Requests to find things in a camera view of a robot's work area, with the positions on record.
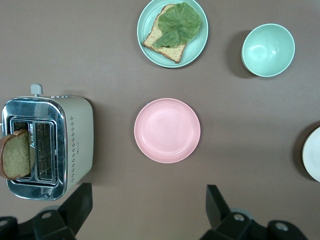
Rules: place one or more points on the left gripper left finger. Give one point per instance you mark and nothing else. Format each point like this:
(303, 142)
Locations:
(75, 212)

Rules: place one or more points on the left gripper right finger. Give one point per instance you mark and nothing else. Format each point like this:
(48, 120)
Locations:
(220, 215)

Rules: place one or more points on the pink plate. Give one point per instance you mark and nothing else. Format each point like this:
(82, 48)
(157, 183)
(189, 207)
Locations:
(167, 130)

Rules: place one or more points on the bread slice in toaster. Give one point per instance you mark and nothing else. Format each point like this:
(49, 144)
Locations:
(16, 155)

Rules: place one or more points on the beige chrome toaster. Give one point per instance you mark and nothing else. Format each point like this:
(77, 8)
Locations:
(80, 125)

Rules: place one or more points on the beige plate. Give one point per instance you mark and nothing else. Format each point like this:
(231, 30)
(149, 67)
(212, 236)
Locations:
(313, 155)

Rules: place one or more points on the brown table cloth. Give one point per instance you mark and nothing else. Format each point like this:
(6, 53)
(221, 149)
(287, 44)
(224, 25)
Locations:
(112, 75)

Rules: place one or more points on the green plate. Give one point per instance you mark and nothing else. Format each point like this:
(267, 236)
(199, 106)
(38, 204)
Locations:
(197, 50)

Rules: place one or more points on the bread slice under lettuce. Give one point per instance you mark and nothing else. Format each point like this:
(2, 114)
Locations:
(172, 53)

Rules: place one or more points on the green bowl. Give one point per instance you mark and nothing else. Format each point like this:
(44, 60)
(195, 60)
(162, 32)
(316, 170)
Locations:
(267, 50)

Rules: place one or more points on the green lettuce leaf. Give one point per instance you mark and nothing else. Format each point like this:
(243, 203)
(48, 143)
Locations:
(180, 22)

